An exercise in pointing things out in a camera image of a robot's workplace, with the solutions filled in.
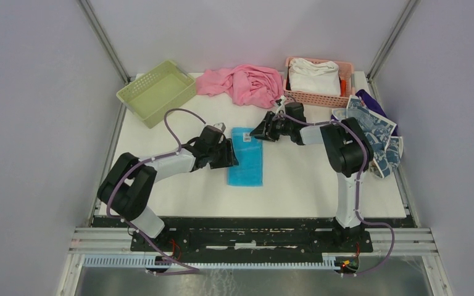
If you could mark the blue towel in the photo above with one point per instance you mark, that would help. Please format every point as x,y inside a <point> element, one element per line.
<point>249,153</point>

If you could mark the purple cloth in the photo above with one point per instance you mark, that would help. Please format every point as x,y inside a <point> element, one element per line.
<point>366,106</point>

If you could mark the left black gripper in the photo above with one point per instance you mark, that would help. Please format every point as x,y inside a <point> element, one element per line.
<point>229,159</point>

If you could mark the pink plastic basket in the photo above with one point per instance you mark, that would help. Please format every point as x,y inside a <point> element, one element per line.
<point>346,72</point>

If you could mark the pink towel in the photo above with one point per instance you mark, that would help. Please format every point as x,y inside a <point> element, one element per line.
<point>245,84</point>

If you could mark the orange item in basket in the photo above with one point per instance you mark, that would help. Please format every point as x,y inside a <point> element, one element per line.
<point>343,87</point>

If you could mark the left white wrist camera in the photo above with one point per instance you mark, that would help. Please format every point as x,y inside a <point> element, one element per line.
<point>220,126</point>

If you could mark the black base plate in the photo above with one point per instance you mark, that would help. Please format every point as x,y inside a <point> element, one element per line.
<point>266,240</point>

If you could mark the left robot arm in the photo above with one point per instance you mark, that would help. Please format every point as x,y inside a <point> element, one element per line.
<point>128,184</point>

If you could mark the blue white patterned cloth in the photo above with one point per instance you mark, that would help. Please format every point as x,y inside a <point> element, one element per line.
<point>387,149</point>

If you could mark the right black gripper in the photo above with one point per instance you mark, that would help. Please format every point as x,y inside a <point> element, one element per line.
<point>263,131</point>

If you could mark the green plastic basket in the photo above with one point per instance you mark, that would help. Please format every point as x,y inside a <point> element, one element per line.
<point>165,87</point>

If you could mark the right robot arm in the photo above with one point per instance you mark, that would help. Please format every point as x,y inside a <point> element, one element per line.
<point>348,152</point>

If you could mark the white folded towel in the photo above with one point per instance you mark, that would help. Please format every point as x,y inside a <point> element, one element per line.
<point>320,78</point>

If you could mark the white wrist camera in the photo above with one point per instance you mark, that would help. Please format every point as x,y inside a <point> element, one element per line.
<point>220,126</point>
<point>280,104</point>

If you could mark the white cable duct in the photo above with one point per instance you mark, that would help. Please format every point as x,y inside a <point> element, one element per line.
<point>154,262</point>

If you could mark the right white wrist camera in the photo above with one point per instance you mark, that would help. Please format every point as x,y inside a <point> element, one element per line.
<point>280,104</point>

